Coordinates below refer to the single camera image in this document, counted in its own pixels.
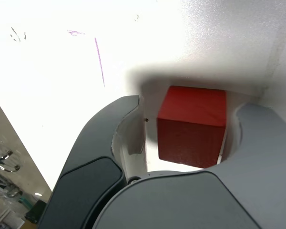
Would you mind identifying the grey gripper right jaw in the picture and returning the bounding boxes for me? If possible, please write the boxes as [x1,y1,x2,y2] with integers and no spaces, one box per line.
[83,101,286,229]

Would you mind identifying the dark green bin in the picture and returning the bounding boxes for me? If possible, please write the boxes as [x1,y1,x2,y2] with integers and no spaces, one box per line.
[24,199,48,225]

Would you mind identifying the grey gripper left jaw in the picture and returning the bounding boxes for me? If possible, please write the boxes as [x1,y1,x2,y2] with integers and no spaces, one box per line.
[37,94,149,229]

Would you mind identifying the red cube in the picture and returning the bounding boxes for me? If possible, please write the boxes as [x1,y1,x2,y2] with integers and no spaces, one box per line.
[156,85,227,169]

